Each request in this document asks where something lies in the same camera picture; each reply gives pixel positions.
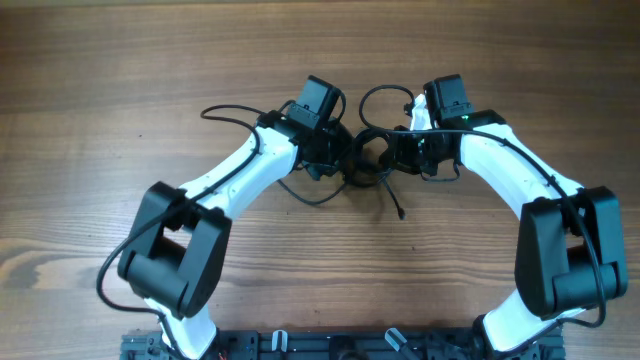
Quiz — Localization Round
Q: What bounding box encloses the black right camera cable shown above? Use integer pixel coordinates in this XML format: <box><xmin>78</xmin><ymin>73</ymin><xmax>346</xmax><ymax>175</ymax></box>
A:
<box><xmin>357</xmin><ymin>83</ymin><xmax>608</xmax><ymax>360</ymax></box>

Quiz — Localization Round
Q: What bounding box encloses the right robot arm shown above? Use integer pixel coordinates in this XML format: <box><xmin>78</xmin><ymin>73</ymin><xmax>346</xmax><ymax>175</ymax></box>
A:
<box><xmin>380</xmin><ymin>74</ymin><xmax>629</xmax><ymax>359</ymax></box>

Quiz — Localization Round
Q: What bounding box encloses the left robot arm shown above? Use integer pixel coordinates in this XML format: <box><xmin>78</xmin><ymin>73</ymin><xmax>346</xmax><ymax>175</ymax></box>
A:
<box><xmin>105</xmin><ymin>76</ymin><xmax>353</xmax><ymax>359</ymax></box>

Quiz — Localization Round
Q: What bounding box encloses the black cable bundle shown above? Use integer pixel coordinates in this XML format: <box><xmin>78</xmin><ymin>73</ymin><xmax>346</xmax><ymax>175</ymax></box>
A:
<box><xmin>342</xmin><ymin>127</ymin><xmax>407</xmax><ymax>221</ymax></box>

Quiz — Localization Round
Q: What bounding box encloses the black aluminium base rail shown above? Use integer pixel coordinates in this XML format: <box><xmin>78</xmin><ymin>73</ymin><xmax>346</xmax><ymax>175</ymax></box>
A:
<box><xmin>120</xmin><ymin>328</ymin><xmax>566</xmax><ymax>360</ymax></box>

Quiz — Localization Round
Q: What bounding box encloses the black camera cable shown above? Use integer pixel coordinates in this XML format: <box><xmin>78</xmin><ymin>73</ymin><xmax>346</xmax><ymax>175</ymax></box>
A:
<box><xmin>357</xmin><ymin>83</ymin><xmax>608</xmax><ymax>360</ymax></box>
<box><xmin>95</xmin><ymin>103</ymin><xmax>266</xmax><ymax>360</ymax></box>

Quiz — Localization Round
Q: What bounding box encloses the black left camera cable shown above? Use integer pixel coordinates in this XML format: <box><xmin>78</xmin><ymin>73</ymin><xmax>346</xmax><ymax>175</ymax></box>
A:
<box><xmin>95</xmin><ymin>103</ymin><xmax>266</xmax><ymax>360</ymax></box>

